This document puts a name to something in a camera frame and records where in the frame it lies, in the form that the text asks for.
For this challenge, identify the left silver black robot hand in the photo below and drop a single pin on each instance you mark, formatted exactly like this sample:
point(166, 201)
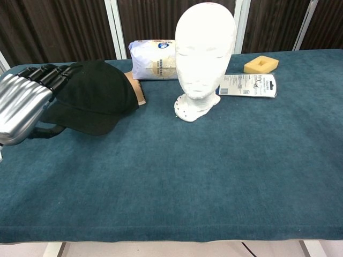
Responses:
point(21, 107)

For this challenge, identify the black baseball cap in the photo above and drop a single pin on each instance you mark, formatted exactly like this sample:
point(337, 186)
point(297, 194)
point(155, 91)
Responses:
point(96, 93)

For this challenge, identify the brown kraft spiral notebook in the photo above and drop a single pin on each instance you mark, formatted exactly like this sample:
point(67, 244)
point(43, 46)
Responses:
point(139, 93)

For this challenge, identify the white tissue pack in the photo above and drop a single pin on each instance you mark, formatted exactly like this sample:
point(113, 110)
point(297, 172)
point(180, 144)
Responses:
point(152, 61)

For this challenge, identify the white table leg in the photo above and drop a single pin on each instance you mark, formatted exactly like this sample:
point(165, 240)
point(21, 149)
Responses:
point(312, 250)
point(53, 250)

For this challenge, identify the teal table cloth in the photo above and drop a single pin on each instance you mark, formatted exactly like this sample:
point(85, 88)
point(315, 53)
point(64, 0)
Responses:
point(171, 174)

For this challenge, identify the white foam mannequin head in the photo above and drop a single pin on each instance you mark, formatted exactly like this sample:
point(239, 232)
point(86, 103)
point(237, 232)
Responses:
point(203, 53)

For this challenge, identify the white blister card package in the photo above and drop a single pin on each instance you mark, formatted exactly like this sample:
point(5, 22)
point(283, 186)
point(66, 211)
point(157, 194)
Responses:
point(249, 85)

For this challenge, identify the yellow sponge with square hole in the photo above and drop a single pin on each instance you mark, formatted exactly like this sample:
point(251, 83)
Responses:
point(252, 68)

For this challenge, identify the white partition post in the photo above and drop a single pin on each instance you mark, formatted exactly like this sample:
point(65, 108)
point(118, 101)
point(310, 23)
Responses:
point(243, 26)
point(3, 63)
point(115, 29)
point(305, 26)

